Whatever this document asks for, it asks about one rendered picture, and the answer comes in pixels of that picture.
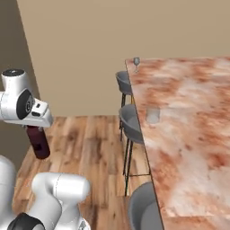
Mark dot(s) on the clear wine glass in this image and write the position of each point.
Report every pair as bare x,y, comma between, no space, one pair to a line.
136,61

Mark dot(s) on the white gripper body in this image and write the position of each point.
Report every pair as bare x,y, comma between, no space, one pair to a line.
36,121

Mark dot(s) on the grey bar stool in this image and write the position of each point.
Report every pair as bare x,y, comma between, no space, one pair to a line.
143,209
123,82
131,122

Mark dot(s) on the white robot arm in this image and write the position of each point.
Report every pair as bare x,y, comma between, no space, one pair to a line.
12,99

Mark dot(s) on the clear glass cup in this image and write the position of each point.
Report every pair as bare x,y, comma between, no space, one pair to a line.
152,116

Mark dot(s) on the dark red wine bottle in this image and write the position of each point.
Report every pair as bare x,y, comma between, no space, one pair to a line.
39,143

